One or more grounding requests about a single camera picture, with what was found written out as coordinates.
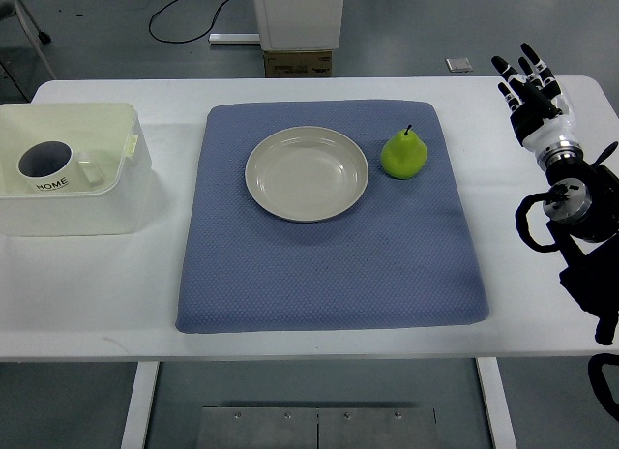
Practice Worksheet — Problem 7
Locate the chair leg with caster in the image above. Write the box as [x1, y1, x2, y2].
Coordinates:
[0, 0, 58, 80]

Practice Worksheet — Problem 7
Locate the beige plate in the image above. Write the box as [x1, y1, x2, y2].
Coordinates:
[245, 126, 369, 223]

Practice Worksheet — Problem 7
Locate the white table right leg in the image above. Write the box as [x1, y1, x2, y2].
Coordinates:
[475, 357, 517, 449]

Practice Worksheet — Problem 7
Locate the cardboard box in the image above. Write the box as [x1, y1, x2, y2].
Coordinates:
[263, 50, 333, 78]

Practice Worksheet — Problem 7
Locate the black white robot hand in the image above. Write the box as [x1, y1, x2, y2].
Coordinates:
[491, 43, 582, 170]

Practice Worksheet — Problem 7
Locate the black floor cable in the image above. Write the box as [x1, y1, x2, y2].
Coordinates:
[148, 0, 253, 45]

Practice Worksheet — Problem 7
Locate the white table left leg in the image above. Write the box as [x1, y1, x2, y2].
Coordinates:
[120, 362, 160, 449]

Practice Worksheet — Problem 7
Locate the blue mat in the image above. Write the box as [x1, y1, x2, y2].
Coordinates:
[176, 100, 488, 334]

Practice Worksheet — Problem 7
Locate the white plastic bin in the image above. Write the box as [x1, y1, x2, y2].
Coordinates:
[1, 103, 152, 236]

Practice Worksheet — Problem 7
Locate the white machine base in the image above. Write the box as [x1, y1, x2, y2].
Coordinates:
[208, 0, 347, 51]

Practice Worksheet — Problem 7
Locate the white HOME mug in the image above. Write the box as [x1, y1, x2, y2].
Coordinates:
[17, 141, 104, 195]

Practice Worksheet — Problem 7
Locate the green pear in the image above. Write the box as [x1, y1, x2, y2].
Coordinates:
[380, 125, 428, 180]

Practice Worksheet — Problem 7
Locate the white table leg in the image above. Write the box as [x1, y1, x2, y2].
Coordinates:
[475, 357, 517, 449]
[120, 362, 160, 449]

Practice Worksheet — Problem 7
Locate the small grey floor plate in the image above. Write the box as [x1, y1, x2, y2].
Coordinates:
[445, 57, 473, 73]

